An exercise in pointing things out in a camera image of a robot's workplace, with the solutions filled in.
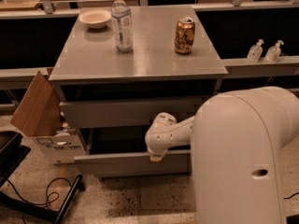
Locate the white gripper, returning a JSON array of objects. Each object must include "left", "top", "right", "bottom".
[{"left": 148, "top": 147, "right": 167, "bottom": 162}]

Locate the grey drawer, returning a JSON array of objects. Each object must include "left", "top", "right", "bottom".
[
  {"left": 60, "top": 96, "right": 207, "bottom": 128},
  {"left": 75, "top": 126, "right": 191, "bottom": 177},
  {"left": 97, "top": 172, "right": 192, "bottom": 180}
]

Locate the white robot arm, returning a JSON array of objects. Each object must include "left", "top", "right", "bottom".
[{"left": 145, "top": 87, "right": 299, "bottom": 224}]

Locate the grey bottom drawer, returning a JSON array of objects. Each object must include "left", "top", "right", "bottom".
[{"left": 97, "top": 172, "right": 192, "bottom": 180}]

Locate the grey top drawer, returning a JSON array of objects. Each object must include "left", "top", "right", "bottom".
[{"left": 60, "top": 96, "right": 207, "bottom": 128}]

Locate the grey drawer cabinet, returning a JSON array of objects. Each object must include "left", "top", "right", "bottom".
[{"left": 50, "top": 7, "right": 227, "bottom": 177}]

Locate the open cardboard box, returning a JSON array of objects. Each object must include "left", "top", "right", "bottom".
[{"left": 10, "top": 72, "right": 85, "bottom": 164}]

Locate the gold drink can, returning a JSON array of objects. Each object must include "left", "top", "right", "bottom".
[{"left": 174, "top": 17, "right": 195, "bottom": 54}]

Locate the clear plastic water bottle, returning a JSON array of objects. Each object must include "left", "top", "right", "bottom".
[{"left": 111, "top": 0, "right": 134, "bottom": 52}]

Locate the black stand base left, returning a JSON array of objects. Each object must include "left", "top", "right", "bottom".
[{"left": 0, "top": 131, "right": 86, "bottom": 224}]

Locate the left sanitizer pump bottle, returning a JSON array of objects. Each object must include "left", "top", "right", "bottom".
[{"left": 247, "top": 39, "right": 263, "bottom": 62}]

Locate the sanitizer pump bottle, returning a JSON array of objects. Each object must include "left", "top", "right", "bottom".
[
  {"left": 247, "top": 39, "right": 263, "bottom": 62},
  {"left": 264, "top": 40, "right": 284, "bottom": 63}
]

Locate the white paper bowl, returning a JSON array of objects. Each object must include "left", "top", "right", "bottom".
[{"left": 78, "top": 9, "right": 111, "bottom": 30}]

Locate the right sanitizer pump bottle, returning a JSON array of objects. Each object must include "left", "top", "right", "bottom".
[{"left": 264, "top": 40, "right": 284, "bottom": 63}]

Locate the metal railing shelf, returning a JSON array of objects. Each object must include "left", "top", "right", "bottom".
[{"left": 0, "top": 0, "right": 299, "bottom": 91}]

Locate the black floor cable left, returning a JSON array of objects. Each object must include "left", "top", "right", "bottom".
[{"left": 7, "top": 176, "right": 73, "bottom": 224}]

